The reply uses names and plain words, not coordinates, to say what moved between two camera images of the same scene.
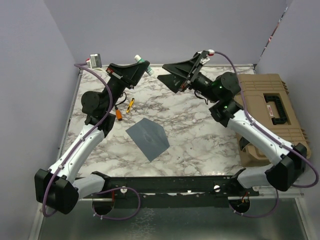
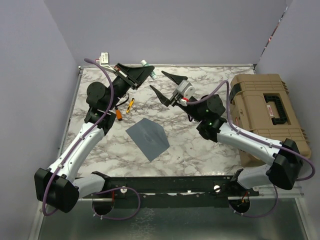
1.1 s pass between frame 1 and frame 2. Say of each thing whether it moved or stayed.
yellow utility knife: stayed
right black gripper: moved
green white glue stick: moved
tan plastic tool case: stayed
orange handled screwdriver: stayed
